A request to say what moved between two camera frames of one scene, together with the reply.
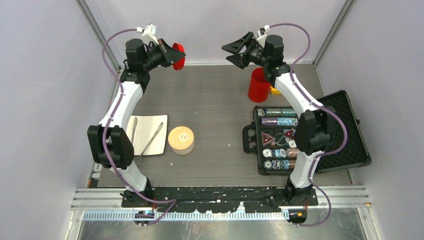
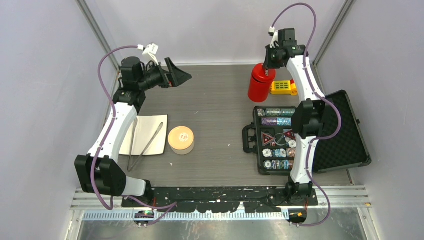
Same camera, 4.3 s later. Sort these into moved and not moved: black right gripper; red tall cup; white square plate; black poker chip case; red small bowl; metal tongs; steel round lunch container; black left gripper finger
Moved: red small bowl; black right gripper; black left gripper finger
Not moved: black poker chip case; white square plate; metal tongs; red tall cup; steel round lunch container
